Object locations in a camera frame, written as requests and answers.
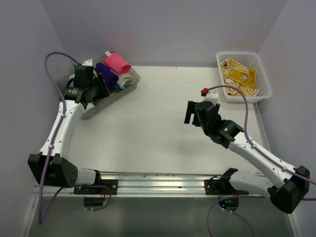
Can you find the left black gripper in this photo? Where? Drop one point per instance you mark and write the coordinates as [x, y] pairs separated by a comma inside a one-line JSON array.
[[103, 92]]

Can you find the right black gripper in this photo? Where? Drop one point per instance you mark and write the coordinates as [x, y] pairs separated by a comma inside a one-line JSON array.
[[190, 110]]

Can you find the grey plastic bin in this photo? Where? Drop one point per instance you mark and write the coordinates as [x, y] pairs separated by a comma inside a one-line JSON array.
[[96, 107]]

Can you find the pink towel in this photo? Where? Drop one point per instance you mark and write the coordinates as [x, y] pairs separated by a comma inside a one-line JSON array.
[[116, 63]]

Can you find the light blue towel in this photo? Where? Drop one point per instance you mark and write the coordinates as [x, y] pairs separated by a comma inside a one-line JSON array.
[[70, 81]]

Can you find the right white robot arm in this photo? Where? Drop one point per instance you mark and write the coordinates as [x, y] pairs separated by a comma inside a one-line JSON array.
[[283, 184]]

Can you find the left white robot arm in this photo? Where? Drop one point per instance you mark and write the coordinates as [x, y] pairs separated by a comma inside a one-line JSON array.
[[51, 166]]

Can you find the orange rolled towel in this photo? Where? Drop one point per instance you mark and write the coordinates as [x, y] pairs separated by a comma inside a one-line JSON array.
[[111, 89]]

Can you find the purple rolled towel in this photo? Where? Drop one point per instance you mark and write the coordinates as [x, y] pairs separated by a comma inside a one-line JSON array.
[[110, 78]]

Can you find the beige teal rolled towel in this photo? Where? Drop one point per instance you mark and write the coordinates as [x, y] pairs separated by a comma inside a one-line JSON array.
[[124, 81]]

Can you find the yellow striped towel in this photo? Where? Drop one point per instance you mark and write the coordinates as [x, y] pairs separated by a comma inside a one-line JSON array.
[[237, 75]]

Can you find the white plastic basket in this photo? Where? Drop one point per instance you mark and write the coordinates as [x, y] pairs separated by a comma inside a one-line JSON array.
[[250, 60]]

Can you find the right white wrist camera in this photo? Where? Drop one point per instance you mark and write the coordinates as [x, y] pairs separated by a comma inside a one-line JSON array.
[[209, 96]]

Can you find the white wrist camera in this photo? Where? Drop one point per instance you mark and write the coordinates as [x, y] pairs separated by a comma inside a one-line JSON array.
[[209, 96], [88, 63]]

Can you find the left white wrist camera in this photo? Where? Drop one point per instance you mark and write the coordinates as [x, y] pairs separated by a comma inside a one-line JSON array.
[[88, 63]]

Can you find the aluminium mounting rail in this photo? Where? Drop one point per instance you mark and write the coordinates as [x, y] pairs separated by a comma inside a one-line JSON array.
[[162, 185]]

